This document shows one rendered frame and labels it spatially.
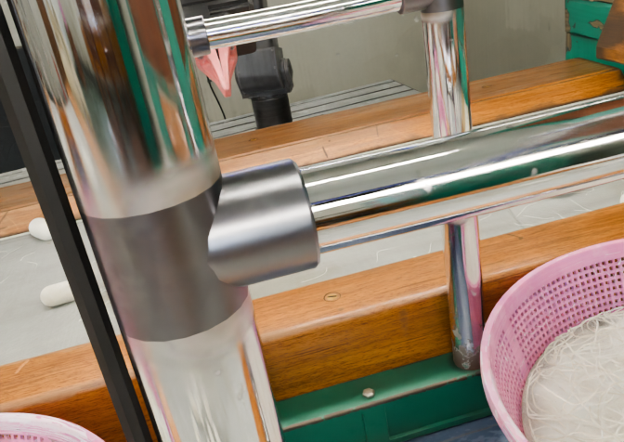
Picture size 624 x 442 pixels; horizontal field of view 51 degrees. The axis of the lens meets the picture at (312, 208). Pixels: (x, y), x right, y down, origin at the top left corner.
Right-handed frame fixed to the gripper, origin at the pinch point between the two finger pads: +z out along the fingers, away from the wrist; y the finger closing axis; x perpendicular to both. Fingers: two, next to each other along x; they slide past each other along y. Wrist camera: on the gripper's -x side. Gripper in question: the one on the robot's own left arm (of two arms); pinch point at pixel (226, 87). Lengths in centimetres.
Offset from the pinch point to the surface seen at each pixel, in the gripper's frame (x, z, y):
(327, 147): 10.0, 4.1, 10.4
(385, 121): 10.1, 2.3, 18.3
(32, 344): -5.5, 24.5, -20.2
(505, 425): -23.5, 41.2, 7.2
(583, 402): -18.7, 41.0, 13.5
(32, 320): -3.1, 21.7, -20.8
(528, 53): 136, -90, 121
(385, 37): 160, -131, 81
